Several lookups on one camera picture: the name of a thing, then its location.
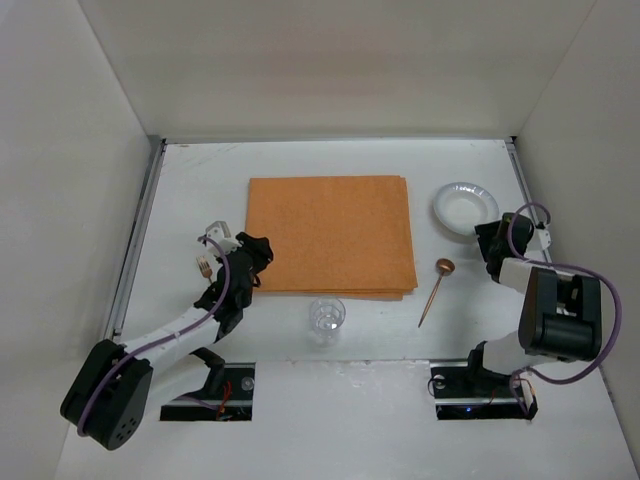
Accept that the white paper plate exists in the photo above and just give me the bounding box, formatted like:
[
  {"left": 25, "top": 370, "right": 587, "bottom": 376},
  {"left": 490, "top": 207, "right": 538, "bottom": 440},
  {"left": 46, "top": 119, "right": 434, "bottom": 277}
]
[{"left": 431, "top": 182, "right": 500, "bottom": 243}]

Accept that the orange cloth napkin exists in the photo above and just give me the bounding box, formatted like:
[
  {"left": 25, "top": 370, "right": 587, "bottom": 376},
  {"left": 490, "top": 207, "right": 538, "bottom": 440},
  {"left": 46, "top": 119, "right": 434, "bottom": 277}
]
[{"left": 245, "top": 175, "right": 418, "bottom": 299}]

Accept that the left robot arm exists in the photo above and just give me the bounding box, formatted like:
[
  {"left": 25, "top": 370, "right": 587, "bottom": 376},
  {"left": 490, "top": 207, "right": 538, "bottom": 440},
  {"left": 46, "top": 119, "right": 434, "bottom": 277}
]
[{"left": 60, "top": 232, "right": 274, "bottom": 451}]

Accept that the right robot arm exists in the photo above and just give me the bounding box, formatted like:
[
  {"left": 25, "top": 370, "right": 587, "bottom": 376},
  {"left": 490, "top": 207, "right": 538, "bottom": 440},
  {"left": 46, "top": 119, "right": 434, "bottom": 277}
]
[{"left": 464, "top": 213, "right": 602, "bottom": 385}]

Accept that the copper fork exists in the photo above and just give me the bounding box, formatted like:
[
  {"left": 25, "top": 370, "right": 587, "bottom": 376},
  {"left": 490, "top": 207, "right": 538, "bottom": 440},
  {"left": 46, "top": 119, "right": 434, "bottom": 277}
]
[{"left": 196, "top": 256, "right": 213, "bottom": 284}]

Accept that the copper spoon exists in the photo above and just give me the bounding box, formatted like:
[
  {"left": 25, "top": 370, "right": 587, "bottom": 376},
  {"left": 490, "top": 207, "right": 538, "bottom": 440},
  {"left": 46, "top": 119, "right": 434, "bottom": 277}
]
[{"left": 418, "top": 258, "right": 455, "bottom": 328}]

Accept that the clear plastic cup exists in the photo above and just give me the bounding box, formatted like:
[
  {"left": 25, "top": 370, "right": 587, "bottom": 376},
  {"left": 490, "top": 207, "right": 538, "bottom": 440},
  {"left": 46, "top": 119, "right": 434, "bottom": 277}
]
[{"left": 309, "top": 297, "right": 346, "bottom": 346}]

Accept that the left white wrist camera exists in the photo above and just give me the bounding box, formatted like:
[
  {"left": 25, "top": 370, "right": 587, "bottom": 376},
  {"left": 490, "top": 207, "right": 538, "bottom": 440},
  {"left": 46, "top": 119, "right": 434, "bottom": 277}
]
[{"left": 198, "top": 221, "right": 240, "bottom": 257}]

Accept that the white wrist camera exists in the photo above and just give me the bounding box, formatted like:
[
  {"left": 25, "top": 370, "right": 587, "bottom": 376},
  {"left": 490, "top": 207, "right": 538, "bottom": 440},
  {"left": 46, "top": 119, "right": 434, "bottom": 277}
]
[
  {"left": 529, "top": 222, "right": 552, "bottom": 251},
  {"left": 198, "top": 221, "right": 240, "bottom": 257}
]

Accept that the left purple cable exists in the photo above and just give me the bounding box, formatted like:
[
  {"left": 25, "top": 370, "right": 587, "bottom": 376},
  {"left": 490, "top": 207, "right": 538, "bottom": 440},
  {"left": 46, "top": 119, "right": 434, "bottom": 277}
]
[{"left": 76, "top": 237, "right": 232, "bottom": 437}]

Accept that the purple cable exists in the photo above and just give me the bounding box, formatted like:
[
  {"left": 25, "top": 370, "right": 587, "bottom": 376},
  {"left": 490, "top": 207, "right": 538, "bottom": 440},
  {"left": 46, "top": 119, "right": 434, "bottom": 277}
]
[
  {"left": 502, "top": 201, "right": 624, "bottom": 416},
  {"left": 76, "top": 237, "right": 232, "bottom": 437}
]

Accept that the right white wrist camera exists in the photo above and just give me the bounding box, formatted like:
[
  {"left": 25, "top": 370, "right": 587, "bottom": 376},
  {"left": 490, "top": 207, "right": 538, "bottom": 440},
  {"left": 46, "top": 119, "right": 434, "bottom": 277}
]
[{"left": 529, "top": 222, "right": 552, "bottom": 251}]

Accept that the right aluminium table rail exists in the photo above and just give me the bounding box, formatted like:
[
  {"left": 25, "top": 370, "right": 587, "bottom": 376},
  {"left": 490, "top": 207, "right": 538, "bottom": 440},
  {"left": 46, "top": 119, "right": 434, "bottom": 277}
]
[{"left": 505, "top": 136, "right": 552, "bottom": 262}]

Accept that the aluminium table rail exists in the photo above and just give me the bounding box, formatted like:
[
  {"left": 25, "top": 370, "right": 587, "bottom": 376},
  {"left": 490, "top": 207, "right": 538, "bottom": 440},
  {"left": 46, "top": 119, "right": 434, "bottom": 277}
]
[
  {"left": 505, "top": 136, "right": 552, "bottom": 262},
  {"left": 99, "top": 135, "right": 166, "bottom": 340}
]

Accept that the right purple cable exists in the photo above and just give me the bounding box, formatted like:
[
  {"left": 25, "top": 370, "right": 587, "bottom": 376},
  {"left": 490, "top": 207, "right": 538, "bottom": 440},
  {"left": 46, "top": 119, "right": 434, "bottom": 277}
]
[{"left": 502, "top": 201, "right": 624, "bottom": 416}]

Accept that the left aluminium table rail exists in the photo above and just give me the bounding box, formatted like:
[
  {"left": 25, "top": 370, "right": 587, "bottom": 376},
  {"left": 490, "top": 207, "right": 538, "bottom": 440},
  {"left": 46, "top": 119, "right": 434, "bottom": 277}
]
[{"left": 99, "top": 135, "right": 166, "bottom": 340}]

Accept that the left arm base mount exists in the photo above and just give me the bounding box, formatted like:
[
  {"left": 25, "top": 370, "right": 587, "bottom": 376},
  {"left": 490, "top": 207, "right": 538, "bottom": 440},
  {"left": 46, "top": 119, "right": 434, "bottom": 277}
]
[{"left": 159, "top": 363, "right": 256, "bottom": 423}]

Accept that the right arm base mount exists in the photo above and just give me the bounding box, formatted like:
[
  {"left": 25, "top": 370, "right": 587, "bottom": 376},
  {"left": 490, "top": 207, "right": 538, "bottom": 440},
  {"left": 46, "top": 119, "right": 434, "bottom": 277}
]
[{"left": 427, "top": 361, "right": 538, "bottom": 421}]

